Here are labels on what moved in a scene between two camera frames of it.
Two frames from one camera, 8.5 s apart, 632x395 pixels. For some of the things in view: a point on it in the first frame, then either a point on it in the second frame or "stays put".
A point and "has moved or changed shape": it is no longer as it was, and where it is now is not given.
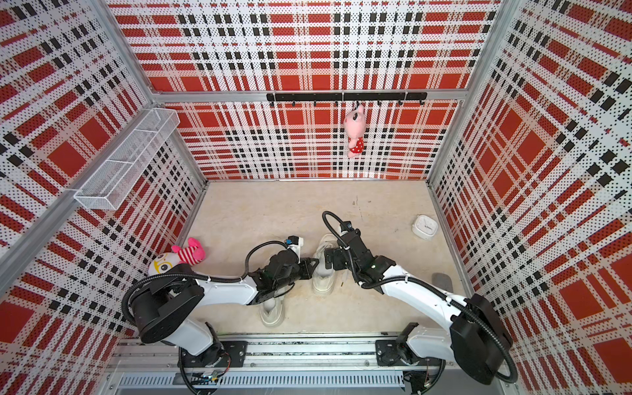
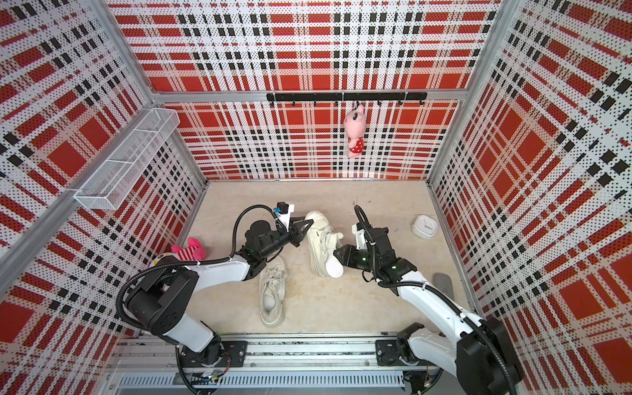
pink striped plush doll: [164, 262] stays put
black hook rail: [347, 96] stays put
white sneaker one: [323, 279] has moved or changed shape
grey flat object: [442, 281] stays put
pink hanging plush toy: [355, 123] stays put
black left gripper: [308, 270] -> [295, 233]
